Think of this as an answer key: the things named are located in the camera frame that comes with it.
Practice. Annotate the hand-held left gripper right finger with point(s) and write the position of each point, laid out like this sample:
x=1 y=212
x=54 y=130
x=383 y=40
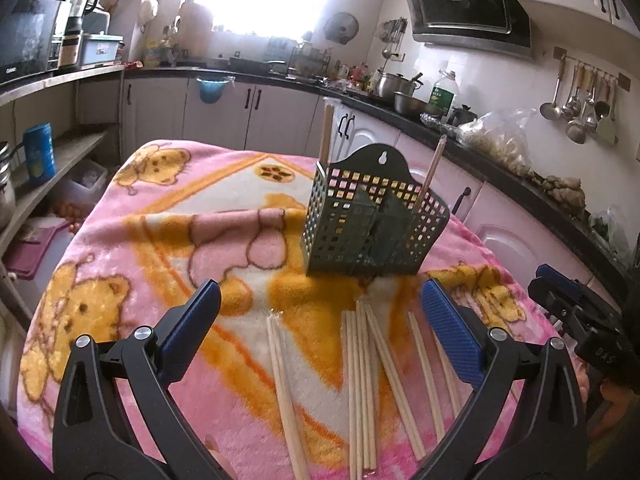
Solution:
x=452 y=330

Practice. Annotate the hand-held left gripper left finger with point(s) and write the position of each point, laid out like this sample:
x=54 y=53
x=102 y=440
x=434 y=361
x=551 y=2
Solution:
x=192 y=320

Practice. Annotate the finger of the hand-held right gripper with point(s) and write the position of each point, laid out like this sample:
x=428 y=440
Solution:
x=555 y=277
x=557 y=310

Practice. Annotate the pile of wooden chopsticks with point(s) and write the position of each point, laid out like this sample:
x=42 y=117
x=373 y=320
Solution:
x=361 y=360

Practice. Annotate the dark green perforated utensil basket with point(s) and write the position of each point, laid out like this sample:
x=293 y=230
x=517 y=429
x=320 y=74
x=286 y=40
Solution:
x=350 y=232

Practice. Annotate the disposable chopstick pair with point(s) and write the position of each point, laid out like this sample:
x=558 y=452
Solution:
x=433 y=170
x=326 y=135

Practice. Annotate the utensils hanging beside hood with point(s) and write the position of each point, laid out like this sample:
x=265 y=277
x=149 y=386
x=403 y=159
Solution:
x=392 y=35

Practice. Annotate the person's right hand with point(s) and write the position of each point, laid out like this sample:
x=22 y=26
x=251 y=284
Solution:
x=584 y=382

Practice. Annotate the person's left hand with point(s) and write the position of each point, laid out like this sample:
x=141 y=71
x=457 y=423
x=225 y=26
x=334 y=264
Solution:
x=220 y=462

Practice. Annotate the pink bear printed blanket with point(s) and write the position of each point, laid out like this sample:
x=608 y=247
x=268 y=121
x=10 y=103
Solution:
x=150 y=260

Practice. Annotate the bag of green vegetables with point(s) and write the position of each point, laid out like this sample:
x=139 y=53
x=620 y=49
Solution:
x=612 y=230

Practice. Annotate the ginger roots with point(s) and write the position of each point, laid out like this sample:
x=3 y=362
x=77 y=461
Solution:
x=565 y=192

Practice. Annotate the clear plastic food bag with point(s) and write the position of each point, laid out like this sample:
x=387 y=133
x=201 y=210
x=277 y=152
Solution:
x=500 y=140

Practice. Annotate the steel ladle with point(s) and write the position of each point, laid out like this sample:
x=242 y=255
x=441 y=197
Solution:
x=550 y=110
x=576 y=130

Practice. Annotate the pale green spatula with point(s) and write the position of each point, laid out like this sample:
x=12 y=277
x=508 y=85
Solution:
x=606 y=130

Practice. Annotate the steel spoon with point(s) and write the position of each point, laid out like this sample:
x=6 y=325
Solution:
x=572 y=105
x=592 y=120

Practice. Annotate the purple plastic tray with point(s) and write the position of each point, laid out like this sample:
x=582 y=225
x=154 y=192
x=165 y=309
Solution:
x=35 y=250

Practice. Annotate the white plastic container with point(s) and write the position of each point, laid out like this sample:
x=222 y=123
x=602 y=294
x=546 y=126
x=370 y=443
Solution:
x=87 y=182

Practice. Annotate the small black pot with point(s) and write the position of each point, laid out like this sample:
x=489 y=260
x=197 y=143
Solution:
x=464 y=115

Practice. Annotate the wooden shelf unit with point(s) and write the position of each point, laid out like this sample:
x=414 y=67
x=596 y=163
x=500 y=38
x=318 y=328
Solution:
x=65 y=150

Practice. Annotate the clear cooking oil bottle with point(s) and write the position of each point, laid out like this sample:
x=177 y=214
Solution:
x=444 y=95

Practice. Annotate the steel basin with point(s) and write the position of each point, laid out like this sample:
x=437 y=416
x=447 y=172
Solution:
x=415 y=104

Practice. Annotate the blue printed canister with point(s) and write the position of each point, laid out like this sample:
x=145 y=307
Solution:
x=40 y=155

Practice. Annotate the white base cabinets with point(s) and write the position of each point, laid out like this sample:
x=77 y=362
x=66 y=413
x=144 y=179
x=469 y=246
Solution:
x=290 y=115

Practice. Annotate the steel cooking pot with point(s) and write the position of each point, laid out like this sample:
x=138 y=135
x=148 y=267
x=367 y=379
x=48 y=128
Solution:
x=392 y=85

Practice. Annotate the group of condiment bottles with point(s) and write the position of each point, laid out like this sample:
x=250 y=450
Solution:
x=357 y=80

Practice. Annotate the teal storage box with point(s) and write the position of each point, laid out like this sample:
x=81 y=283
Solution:
x=100 y=50

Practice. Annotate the black range hood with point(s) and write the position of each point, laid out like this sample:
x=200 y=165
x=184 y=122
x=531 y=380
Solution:
x=460 y=5

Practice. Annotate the beige cutting board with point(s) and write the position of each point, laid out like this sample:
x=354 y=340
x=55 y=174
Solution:
x=196 y=30

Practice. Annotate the blender with dark jar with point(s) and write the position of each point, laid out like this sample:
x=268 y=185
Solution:
x=77 y=20

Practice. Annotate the small round fan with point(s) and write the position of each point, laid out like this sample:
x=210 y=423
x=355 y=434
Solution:
x=341 y=27

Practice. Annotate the black microwave oven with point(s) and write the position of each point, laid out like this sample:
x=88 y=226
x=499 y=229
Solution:
x=25 y=40

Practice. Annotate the wall utensil rail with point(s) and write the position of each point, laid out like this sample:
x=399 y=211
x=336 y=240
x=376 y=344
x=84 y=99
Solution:
x=590 y=67

